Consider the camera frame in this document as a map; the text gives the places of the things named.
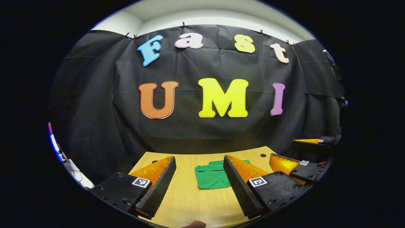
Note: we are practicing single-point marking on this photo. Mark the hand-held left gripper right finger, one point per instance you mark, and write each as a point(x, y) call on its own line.
point(240, 190)

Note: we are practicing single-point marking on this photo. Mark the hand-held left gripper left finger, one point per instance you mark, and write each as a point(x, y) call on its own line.
point(158, 190)

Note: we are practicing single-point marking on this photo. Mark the green T-shirt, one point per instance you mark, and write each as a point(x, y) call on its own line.
point(212, 177)

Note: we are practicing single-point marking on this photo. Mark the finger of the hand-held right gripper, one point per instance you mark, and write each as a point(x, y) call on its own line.
point(311, 146)
point(305, 171)

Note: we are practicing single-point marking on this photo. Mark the black backdrop cloth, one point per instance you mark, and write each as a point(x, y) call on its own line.
point(190, 133)

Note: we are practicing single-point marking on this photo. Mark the white side desk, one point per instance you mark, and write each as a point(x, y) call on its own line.
point(79, 177)

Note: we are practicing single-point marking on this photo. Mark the bright monitor screen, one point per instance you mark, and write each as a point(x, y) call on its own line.
point(52, 139)

